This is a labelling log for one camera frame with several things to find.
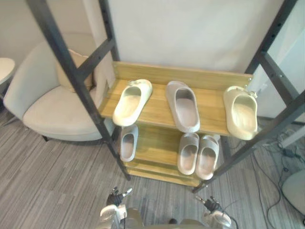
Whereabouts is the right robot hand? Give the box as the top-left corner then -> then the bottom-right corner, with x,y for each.
195,195 -> 222,212

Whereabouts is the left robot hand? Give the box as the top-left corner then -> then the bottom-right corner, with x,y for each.
106,187 -> 133,206

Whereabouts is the wooden rack shelf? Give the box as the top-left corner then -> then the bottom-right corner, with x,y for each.
119,124 -> 226,178
99,61 -> 254,137
127,167 -> 203,187

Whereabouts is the small grey slipper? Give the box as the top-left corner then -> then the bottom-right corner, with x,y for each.
195,135 -> 220,180
177,133 -> 200,176
120,124 -> 139,162

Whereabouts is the silver robot torso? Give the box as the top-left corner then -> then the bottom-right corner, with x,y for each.
126,207 -> 206,229

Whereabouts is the white round stand base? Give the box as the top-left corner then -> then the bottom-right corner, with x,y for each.
282,168 -> 305,210

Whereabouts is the cream slipper with charm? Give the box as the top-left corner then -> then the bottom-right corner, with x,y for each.
112,79 -> 153,127
223,86 -> 259,141

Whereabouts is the large grey slipper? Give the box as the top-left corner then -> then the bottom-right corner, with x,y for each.
165,80 -> 201,133

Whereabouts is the white upholstered armchair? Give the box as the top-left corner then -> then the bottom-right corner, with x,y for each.
2,32 -> 115,143

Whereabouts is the beige cushion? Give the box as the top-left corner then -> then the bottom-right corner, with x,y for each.
56,49 -> 94,93

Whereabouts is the white panel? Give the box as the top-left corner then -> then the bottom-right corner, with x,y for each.
247,0 -> 305,148

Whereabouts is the white backdrop board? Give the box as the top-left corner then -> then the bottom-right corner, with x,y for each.
107,0 -> 285,74

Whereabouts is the black floor cable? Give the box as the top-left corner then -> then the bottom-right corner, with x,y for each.
224,135 -> 305,229

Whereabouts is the black metal shoe rack frame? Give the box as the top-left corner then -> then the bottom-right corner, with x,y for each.
25,0 -> 305,194

